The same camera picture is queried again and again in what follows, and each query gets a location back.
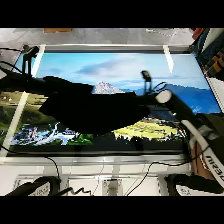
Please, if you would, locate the black cable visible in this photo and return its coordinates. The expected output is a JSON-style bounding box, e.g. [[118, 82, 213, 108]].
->
[[0, 145, 62, 181], [125, 159, 194, 197], [61, 187, 94, 197]]

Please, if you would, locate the black garment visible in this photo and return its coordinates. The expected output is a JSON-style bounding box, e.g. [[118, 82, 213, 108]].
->
[[37, 76, 162, 135]]

